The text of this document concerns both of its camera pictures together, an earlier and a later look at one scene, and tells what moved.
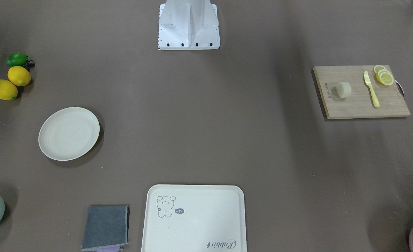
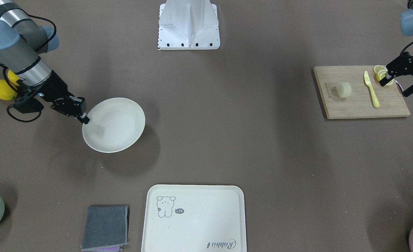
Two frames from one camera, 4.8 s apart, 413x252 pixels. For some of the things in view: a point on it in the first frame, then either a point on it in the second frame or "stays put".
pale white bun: [343, 89] stays put
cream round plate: [68, 133] to [115, 124]
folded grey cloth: [106, 228] stays put
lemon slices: [383, 75] stays put
